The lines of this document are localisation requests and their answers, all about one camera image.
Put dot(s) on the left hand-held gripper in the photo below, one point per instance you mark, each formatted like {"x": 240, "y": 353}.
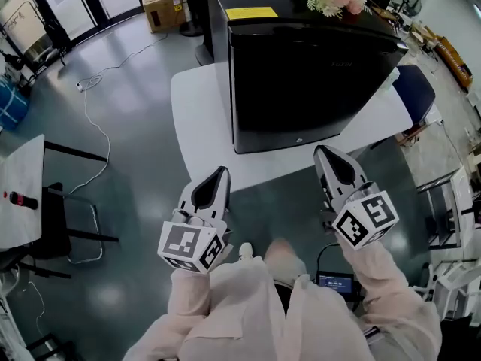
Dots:
{"x": 188, "y": 243}

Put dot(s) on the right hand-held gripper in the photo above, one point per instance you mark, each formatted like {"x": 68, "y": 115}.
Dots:
{"x": 368, "y": 220}

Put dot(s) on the person's right forearm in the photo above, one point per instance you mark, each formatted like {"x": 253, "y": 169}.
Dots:
{"x": 379, "y": 284}

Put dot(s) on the person's left forearm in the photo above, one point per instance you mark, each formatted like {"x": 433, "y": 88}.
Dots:
{"x": 188, "y": 299}

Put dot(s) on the person's white shoe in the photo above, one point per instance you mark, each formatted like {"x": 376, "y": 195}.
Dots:
{"x": 246, "y": 250}

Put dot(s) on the person's pink trouser leg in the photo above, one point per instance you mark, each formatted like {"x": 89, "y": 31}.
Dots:
{"x": 282, "y": 258}

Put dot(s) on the black device with screen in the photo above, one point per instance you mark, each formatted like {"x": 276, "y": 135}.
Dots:
{"x": 334, "y": 282}

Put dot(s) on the white-topped wooden side table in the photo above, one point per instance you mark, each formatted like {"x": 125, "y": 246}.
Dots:
{"x": 432, "y": 117}

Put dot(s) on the navy blue chair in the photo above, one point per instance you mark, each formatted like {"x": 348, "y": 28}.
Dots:
{"x": 413, "y": 92}

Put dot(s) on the pale green plastic bottle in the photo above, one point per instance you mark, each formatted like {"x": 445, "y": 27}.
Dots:
{"x": 392, "y": 77}

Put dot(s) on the person's pink coat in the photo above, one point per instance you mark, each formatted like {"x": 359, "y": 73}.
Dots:
{"x": 244, "y": 307}

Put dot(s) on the white plastic chair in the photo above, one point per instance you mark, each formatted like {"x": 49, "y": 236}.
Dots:
{"x": 458, "y": 280}

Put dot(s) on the yellow wooden crate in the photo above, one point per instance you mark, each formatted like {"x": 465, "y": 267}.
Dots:
{"x": 456, "y": 62}

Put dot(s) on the large black floor fan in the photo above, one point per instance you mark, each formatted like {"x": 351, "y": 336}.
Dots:
{"x": 188, "y": 31}

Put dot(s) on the cola bottle red cap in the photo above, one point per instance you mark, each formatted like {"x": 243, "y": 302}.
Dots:
{"x": 24, "y": 201}

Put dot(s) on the grey marble table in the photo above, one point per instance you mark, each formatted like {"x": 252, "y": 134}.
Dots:
{"x": 22, "y": 164}

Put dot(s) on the brown cardboard box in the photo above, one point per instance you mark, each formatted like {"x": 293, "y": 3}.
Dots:
{"x": 161, "y": 10}

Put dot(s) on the blue wrapped bundle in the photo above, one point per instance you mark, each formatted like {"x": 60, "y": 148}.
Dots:
{"x": 11, "y": 104}

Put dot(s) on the black backpack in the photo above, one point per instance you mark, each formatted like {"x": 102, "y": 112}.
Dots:
{"x": 56, "y": 32}

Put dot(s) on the white table with black frame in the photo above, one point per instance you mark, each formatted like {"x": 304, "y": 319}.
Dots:
{"x": 464, "y": 198}

